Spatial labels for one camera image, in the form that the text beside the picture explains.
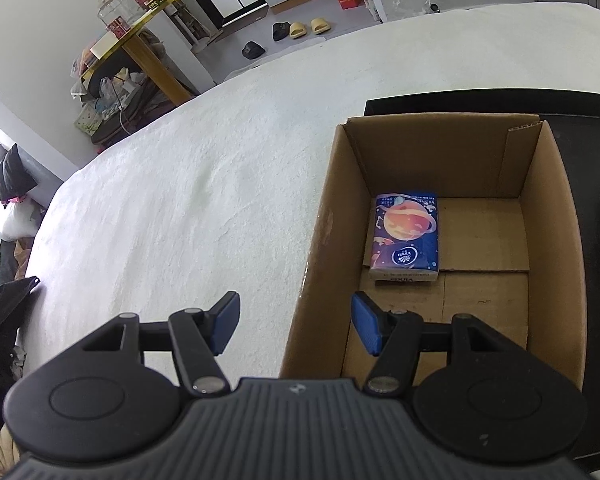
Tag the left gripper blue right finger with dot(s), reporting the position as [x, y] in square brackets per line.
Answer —
[372, 324]

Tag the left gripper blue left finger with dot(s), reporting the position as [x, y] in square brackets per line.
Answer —
[222, 320]

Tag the blue Vinda tissue pack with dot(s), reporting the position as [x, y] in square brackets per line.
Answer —
[405, 238]

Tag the brown cardboard box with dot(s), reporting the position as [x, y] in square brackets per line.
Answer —
[509, 240]

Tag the clutter pile under table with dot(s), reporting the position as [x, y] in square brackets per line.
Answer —
[117, 100]

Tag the black slipper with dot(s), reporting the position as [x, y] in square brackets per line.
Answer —
[251, 51]
[280, 31]

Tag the yellow side table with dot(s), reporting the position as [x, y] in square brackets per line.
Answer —
[142, 55]

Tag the beige slipper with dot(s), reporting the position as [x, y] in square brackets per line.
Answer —
[320, 26]
[297, 30]

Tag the black tray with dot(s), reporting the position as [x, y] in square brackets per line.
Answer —
[574, 117]

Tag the glass jar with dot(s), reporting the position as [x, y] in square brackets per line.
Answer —
[112, 14]

